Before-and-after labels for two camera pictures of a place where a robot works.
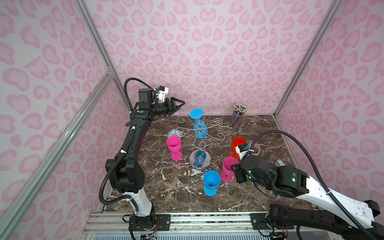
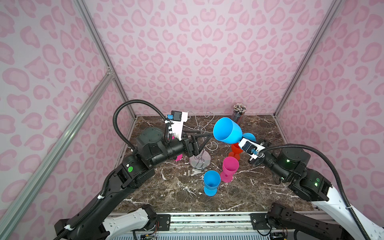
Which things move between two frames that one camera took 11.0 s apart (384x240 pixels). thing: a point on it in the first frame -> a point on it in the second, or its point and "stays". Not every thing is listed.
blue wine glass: x=200 y=128 -> x=226 y=130
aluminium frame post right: x=334 y=5 stays
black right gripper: x=237 y=169 -> x=266 y=143
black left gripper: x=172 y=105 -> x=194 y=149
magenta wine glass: x=227 y=172 stays
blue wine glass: x=211 y=181 stays
